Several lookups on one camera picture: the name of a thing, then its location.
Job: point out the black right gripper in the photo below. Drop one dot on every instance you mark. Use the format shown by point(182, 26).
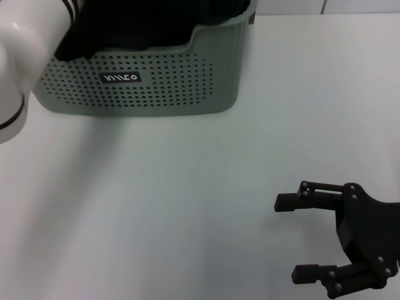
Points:
point(372, 228)

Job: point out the green perforated storage box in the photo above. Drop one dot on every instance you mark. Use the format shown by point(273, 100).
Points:
point(175, 78)

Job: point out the dark towel pile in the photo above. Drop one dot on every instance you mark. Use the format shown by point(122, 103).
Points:
point(131, 22)

